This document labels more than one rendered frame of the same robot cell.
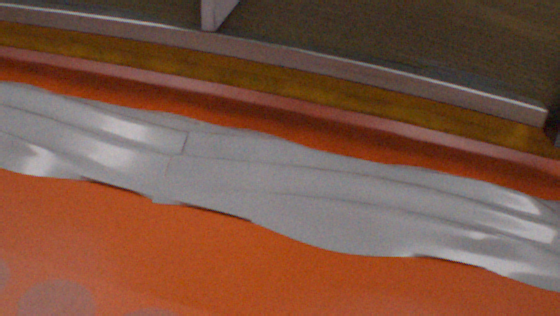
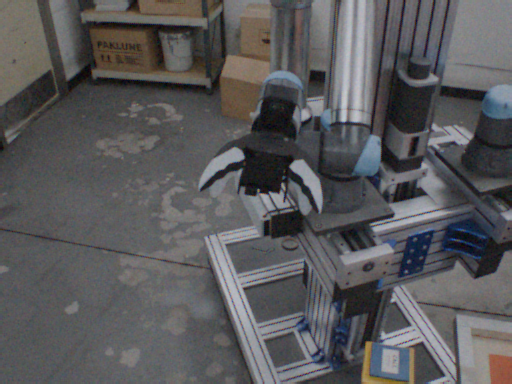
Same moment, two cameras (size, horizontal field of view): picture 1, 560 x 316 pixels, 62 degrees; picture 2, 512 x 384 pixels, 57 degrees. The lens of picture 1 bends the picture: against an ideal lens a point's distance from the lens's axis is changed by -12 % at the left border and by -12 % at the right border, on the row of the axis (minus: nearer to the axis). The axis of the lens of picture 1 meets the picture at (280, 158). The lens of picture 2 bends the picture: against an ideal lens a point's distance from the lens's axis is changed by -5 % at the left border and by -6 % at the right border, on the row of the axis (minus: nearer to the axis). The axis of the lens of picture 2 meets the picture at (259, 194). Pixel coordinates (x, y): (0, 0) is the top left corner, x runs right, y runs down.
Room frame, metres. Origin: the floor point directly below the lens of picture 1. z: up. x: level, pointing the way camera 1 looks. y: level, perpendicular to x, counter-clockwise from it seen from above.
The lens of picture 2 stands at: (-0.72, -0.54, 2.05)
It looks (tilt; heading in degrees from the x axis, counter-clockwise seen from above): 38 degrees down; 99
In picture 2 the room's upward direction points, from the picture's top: straight up
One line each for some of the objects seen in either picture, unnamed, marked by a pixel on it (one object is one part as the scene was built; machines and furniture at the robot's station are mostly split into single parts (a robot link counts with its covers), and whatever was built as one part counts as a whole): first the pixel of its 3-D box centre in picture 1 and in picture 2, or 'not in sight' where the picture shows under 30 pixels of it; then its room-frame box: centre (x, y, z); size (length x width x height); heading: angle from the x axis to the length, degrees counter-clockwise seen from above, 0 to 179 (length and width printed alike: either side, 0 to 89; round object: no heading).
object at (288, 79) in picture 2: not in sight; (280, 101); (-0.81, 0.23, 1.65); 0.11 x 0.08 x 0.09; 92
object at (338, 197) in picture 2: not in sight; (339, 179); (-0.68, 0.50, 1.31); 0.15 x 0.15 x 0.10
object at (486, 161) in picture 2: not in sight; (490, 148); (-0.24, 0.72, 1.31); 0.15 x 0.15 x 0.10
